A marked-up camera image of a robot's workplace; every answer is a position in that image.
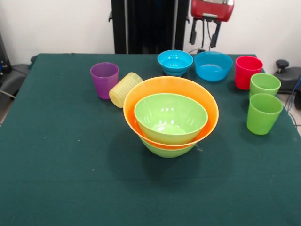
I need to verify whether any black wall cable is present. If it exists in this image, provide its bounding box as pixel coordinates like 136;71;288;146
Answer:
201;20;214;52

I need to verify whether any ribbed cyan plastic bowl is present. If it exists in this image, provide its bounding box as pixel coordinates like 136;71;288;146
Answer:
157;49;194;78

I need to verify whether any dark green table cloth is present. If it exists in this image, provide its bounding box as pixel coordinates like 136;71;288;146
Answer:
0;53;301;226

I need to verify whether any translucent blue plastic bowl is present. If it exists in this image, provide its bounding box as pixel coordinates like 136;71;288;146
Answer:
194;51;234;82

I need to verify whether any black stand base with knob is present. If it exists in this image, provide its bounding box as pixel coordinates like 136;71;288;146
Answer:
275;59;301;95

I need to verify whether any yellow plastic cup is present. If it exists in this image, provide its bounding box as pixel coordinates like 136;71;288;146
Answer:
109;72;144;109

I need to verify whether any purple plastic cup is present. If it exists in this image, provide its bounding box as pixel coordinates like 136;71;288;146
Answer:
90;62;119;100

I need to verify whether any green plastic bowl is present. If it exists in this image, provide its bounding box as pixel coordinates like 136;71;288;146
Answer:
139;137;197;159
134;93;209;145

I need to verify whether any blue cable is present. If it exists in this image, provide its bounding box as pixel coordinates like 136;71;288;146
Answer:
285;77;301;111

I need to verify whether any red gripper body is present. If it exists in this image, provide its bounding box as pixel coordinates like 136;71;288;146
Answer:
190;0;235;23

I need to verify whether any large orange plastic bowl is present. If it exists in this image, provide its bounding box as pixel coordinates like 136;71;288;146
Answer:
123;75;220;150

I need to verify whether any green plastic cup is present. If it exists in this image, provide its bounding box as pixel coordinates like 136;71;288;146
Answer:
249;73;282;99
246;93;284;136

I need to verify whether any red plastic cup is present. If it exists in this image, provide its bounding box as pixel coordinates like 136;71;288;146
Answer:
235;56;263;91

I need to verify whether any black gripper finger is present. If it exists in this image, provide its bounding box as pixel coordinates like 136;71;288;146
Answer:
210;21;222;48
189;18;199;45

